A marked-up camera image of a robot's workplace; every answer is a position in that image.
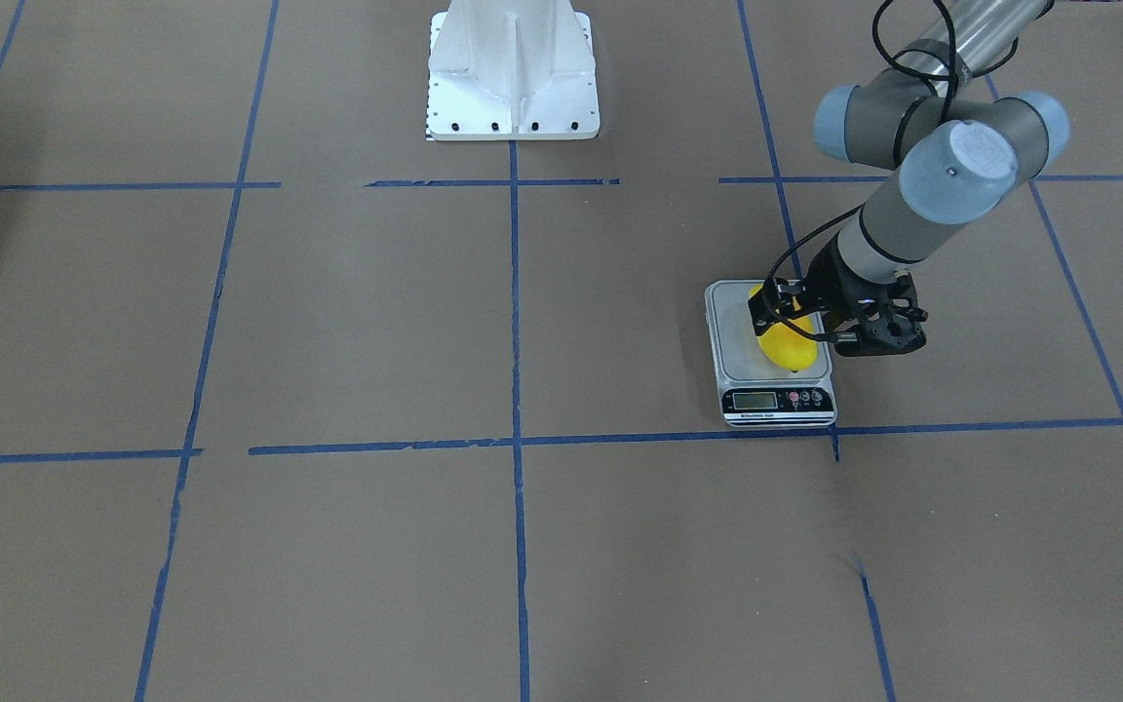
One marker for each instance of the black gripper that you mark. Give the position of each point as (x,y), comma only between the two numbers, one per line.
(823,284)

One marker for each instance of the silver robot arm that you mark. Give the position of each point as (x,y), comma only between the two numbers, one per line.
(950,161)

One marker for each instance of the grey digital kitchen scale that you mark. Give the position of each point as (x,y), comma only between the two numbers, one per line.
(751,391)

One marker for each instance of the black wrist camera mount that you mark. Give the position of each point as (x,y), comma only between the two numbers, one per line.
(886,318)

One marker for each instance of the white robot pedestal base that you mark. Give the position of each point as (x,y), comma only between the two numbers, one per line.
(511,70)

